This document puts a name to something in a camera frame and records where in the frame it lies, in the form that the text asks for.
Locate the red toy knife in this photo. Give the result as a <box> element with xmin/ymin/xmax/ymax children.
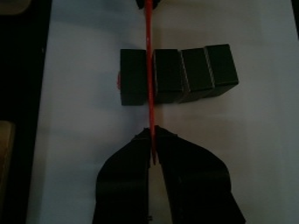
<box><xmin>144</xmin><ymin>0</ymin><xmax>158</xmax><ymax>166</ymax></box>

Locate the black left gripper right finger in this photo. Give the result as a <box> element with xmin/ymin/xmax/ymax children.
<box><xmin>153</xmin><ymin>125</ymin><xmax>246</xmax><ymax>224</ymax></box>

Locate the white cutting board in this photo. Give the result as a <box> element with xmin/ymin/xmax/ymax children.
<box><xmin>24</xmin><ymin>0</ymin><xmax>299</xmax><ymax>224</ymax></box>

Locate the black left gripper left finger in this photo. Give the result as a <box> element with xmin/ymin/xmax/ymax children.
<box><xmin>90</xmin><ymin>127</ymin><xmax>152</xmax><ymax>224</ymax></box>

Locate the beige flat object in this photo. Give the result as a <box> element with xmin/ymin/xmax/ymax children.
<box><xmin>0</xmin><ymin>121</ymin><xmax>16</xmax><ymax>211</ymax></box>
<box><xmin>0</xmin><ymin>0</ymin><xmax>32</xmax><ymax>16</ymax></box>

